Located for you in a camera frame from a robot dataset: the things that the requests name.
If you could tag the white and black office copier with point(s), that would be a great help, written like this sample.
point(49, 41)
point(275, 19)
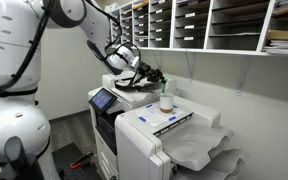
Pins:
point(105, 156)

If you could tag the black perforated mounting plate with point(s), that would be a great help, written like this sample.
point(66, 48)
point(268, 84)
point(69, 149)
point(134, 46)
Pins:
point(67, 156)

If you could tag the white paper sheet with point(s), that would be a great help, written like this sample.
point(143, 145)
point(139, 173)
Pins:
point(155, 116)

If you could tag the stack of white papers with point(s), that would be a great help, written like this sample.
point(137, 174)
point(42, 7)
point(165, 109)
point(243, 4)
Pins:
point(284, 47)

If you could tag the white shelf bracket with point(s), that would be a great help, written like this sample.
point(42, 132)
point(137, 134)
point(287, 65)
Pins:
point(190, 65)
point(243, 73)
point(156, 58)

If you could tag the blue tape piece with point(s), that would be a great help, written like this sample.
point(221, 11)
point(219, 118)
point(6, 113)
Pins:
point(142, 119)
point(175, 106)
point(149, 106)
point(172, 118)

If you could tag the tan manila folder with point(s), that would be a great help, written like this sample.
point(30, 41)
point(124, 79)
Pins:
point(284, 35)

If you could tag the black clamp with orange tip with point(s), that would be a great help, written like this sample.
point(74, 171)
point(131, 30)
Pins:
point(80, 160)

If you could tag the copier touchscreen panel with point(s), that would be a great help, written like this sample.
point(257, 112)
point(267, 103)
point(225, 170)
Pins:
point(101, 100)

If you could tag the white wall sorter shelf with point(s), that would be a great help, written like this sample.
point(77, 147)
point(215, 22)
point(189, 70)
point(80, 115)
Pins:
point(210, 23)

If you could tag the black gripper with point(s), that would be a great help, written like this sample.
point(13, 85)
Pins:
point(147, 70)

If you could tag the white copier finisher unit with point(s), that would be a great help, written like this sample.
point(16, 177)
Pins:
point(137, 150)

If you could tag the black blurry mount post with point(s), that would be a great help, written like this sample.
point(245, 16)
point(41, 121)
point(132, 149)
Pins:
point(20, 160)

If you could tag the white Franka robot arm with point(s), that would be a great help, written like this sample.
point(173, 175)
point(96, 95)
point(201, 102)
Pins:
point(10, 126)

